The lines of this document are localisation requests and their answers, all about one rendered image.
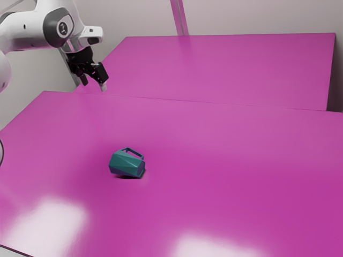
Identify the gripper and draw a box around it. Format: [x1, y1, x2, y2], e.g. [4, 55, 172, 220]
[65, 47, 110, 93]

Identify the teal faceted mug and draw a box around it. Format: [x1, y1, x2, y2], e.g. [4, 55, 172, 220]
[108, 147, 146, 179]

